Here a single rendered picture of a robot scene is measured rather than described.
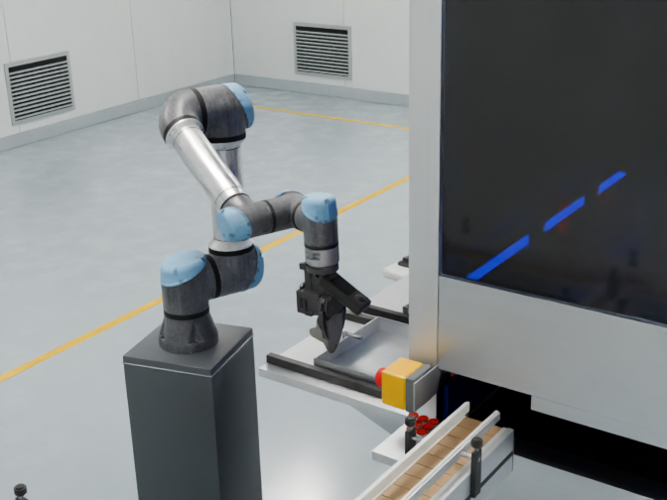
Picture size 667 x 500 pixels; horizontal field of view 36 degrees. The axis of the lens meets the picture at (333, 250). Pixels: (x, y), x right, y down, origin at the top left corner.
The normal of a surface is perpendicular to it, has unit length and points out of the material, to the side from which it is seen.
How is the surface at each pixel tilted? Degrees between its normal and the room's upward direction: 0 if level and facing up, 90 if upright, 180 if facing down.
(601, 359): 90
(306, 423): 0
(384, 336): 0
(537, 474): 90
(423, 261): 90
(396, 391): 90
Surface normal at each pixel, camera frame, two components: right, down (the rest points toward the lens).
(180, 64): 0.82, 0.18
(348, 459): -0.03, -0.93
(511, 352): -0.58, 0.31
